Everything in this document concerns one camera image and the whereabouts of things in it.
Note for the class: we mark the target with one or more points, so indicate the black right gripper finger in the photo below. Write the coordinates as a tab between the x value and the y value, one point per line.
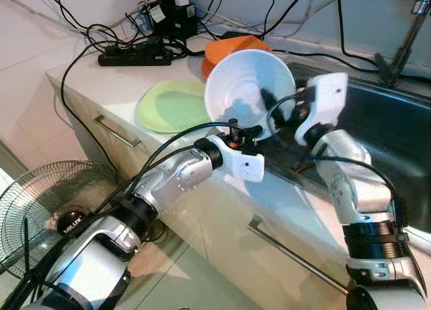
274	106

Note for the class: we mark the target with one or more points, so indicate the white bowl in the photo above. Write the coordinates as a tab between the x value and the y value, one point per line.
236	81

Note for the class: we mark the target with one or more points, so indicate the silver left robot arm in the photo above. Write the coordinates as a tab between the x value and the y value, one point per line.
168	182

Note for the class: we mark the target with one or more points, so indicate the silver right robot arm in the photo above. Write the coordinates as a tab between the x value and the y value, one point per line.
363	195

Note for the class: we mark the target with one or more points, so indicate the orange bowl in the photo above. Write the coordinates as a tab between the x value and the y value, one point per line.
236	46

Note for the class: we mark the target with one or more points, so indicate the orange plate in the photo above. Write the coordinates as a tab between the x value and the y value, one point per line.
209	67

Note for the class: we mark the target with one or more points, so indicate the green plate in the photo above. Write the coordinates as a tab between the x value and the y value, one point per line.
168	108

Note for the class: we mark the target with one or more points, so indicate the stainless steel sink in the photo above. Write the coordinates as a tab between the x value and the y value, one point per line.
384	141

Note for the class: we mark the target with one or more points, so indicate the chrome gooseneck faucet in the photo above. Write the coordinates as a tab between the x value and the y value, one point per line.
407	40

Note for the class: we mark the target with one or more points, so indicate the black power adapter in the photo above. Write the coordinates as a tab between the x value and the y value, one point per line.
175	17

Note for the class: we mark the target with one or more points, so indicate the black power strip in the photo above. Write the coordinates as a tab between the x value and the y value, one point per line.
135	55

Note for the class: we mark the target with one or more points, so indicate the black floor fan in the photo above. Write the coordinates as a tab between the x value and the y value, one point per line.
40	202

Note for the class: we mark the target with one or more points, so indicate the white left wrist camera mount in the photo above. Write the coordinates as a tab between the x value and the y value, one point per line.
242	163

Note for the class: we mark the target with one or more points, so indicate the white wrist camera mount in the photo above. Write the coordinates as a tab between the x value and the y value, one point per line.
326	101
242	163

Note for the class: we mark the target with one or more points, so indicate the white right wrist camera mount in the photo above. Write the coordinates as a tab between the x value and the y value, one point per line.
326	101

